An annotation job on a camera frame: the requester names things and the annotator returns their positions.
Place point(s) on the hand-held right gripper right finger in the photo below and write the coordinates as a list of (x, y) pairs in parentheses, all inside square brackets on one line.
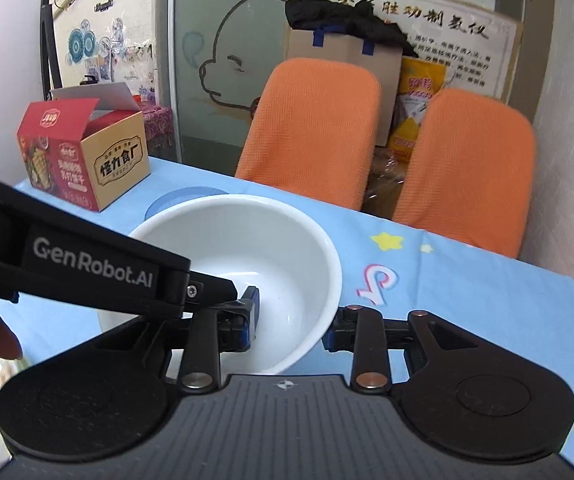
[(339, 332)]

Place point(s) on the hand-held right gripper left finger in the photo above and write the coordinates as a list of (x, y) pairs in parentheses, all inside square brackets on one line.
[(252, 320)]

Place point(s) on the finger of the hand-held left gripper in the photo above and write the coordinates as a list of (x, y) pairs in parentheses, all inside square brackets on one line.
[(212, 290)]

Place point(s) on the white bowl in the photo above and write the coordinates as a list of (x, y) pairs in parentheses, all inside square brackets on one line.
[(227, 245)]

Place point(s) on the blue bowl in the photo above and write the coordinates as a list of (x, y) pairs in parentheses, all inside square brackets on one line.
[(177, 200)]

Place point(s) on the red cracker box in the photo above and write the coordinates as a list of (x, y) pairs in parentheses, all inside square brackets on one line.
[(52, 160)]

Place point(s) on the printed blue tablecloth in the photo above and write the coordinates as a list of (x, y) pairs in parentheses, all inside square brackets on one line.
[(467, 285)]

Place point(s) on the purple patterned cloth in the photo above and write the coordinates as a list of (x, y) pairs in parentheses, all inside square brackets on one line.
[(159, 130)]

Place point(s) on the glass door with bear drawing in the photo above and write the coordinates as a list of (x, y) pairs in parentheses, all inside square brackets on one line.
[(207, 110)]

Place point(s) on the orange chair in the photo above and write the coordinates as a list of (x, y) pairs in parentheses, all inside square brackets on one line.
[(312, 130), (467, 170)]

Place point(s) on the black metal stand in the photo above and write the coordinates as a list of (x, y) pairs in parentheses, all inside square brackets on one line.
[(49, 35)]

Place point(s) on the yellow snack bag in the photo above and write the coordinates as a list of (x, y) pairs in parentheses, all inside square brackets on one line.
[(414, 85)]

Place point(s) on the brown cardboard bag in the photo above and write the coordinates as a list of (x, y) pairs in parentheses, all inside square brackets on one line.
[(342, 52)]

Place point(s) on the black cloth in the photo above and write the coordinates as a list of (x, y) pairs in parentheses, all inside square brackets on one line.
[(337, 15)]

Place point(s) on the blue paper wall decorations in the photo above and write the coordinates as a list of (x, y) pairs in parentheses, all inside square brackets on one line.
[(97, 50)]

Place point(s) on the wall poster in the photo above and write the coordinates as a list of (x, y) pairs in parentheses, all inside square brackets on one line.
[(467, 35)]

